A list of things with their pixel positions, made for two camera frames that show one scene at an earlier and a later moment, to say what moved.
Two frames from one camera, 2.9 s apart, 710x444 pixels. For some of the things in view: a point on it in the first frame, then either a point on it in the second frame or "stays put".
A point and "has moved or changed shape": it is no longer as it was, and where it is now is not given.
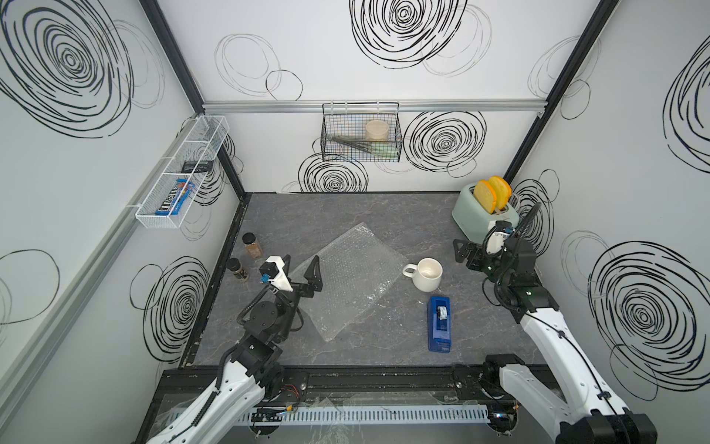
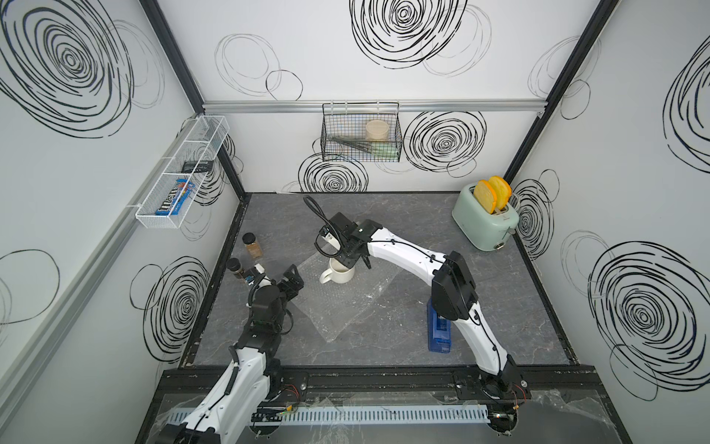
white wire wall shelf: (165, 204) stays put
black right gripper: (460, 254) -> (348, 261)
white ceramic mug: (426, 274) has moved or changed shape
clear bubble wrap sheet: (356, 270) stays put
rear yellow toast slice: (503, 191) stays put
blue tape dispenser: (439, 324) stays put
